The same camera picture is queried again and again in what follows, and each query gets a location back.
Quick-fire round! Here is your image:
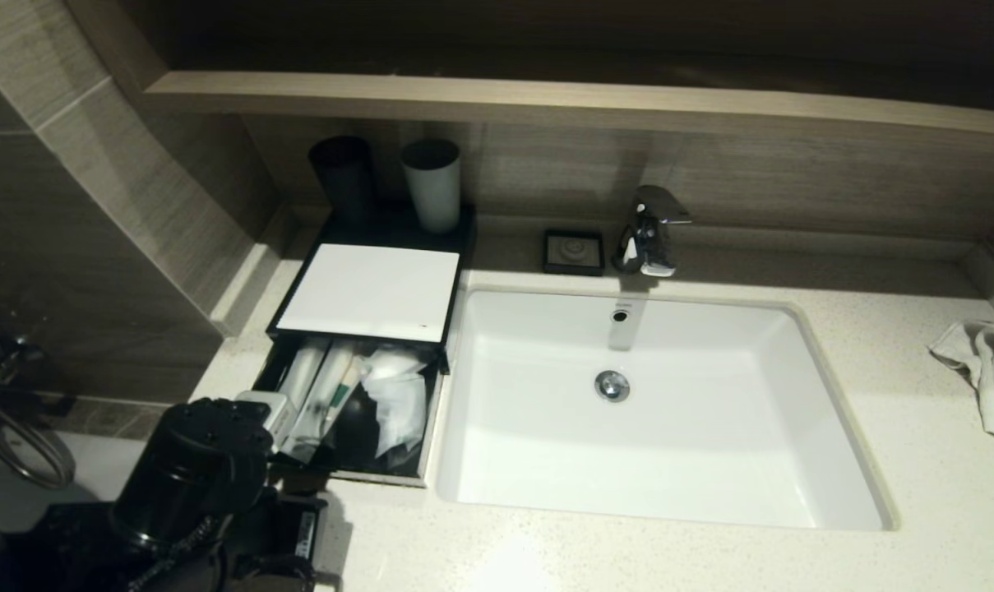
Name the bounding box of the long white toothbrush packet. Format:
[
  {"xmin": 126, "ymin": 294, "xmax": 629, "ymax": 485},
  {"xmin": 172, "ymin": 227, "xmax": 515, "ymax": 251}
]
[{"xmin": 287, "ymin": 344, "xmax": 358, "ymax": 461}]

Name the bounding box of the black tumbler cup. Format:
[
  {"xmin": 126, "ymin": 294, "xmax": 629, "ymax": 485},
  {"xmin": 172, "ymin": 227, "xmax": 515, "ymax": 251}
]
[{"xmin": 308, "ymin": 136, "xmax": 377, "ymax": 227}]

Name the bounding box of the black amenity tray box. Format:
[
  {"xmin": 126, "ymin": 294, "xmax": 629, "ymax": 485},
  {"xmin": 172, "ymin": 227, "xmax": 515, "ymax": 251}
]
[{"xmin": 264, "ymin": 197, "xmax": 478, "ymax": 356}]

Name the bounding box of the white bathtub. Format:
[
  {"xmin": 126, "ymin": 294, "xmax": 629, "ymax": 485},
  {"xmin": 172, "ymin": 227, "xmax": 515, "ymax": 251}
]
[{"xmin": 0, "ymin": 432, "xmax": 164, "ymax": 531}]

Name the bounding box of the white ribbed tray mat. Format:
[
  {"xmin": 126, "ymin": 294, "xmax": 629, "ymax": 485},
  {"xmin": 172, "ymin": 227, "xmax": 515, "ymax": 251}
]
[{"xmin": 276, "ymin": 243, "xmax": 461, "ymax": 343}]

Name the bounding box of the chrome sink drain stopper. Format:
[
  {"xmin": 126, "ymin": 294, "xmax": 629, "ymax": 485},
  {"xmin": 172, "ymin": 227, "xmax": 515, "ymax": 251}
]
[{"xmin": 594, "ymin": 370, "xmax": 631, "ymax": 403}]

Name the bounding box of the grey tumbler cup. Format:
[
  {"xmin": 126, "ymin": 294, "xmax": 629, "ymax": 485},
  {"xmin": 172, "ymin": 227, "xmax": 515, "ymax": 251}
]
[{"xmin": 402, "ymin": 138, "xmax": 462, "ymax": 235}]

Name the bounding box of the white rectangular sink basin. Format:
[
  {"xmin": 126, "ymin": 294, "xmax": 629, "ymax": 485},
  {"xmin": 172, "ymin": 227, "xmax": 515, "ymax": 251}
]
[{"xmin": 436, "ymin": 284, "xmax": 900, "ymax": 531}]

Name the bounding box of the black square soap dish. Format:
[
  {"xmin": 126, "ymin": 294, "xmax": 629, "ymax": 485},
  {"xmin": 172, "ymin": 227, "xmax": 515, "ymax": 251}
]
[{"xmin": 543, "ymin": 229, "xmax": 605, "ymax": 276}]

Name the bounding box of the chrome sink faucet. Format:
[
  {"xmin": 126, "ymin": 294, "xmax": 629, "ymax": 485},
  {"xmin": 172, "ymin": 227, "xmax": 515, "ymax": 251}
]
[{"xmin": 612, "ymin": 186, "xmax": 693, "ymax": 278}]

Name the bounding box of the chrome shower hose fixture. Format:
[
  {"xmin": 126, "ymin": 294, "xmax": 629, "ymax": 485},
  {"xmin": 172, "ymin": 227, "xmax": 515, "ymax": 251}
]
[{"xmin": 0, "ymin": 333, "xmax": 76, "ymax": 491}]

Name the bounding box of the wooden wall shelf ledge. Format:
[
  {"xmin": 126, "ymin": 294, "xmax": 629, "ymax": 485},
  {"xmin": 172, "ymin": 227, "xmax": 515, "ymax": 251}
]
[{"xmin": 143, "ymin": 72, "xmax": 994, "ymax": 139}]

